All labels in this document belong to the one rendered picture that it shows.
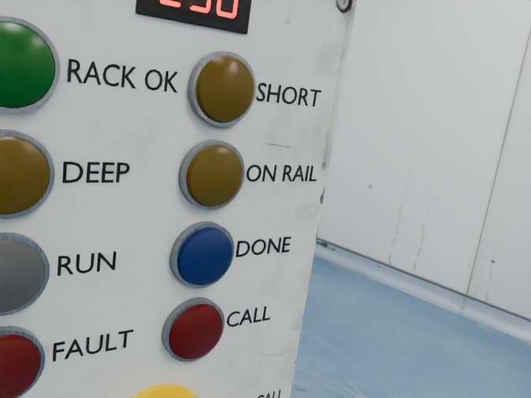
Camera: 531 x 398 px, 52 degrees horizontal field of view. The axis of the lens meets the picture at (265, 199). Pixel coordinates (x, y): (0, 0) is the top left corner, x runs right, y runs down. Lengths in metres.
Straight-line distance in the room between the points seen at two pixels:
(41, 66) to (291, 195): 0.13
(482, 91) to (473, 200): 0.56
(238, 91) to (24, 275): 0.11
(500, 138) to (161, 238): 2.84
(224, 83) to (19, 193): 0.09
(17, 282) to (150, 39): 0.10
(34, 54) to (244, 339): 0.16
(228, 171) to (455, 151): 2.90
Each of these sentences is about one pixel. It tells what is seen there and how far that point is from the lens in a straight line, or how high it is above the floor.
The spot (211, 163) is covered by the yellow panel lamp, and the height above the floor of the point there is 1.08.
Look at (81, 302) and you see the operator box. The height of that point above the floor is 1.02.
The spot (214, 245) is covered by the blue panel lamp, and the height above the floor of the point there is 1.05.
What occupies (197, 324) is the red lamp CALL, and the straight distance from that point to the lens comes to 0.25.
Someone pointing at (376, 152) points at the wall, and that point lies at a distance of 3.33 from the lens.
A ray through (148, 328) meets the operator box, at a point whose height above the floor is 1.01.
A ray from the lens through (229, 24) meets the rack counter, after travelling 0.23.
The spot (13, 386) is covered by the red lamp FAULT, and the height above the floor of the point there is 1.00.
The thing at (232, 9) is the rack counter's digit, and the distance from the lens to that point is 0.23.
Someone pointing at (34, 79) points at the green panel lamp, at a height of 1.11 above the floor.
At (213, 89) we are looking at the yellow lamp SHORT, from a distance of 0.22.
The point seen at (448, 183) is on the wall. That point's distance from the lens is 3.13.
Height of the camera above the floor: 1.12
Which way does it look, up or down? 13 degrees down
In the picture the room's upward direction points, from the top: 8 degrees clockwise
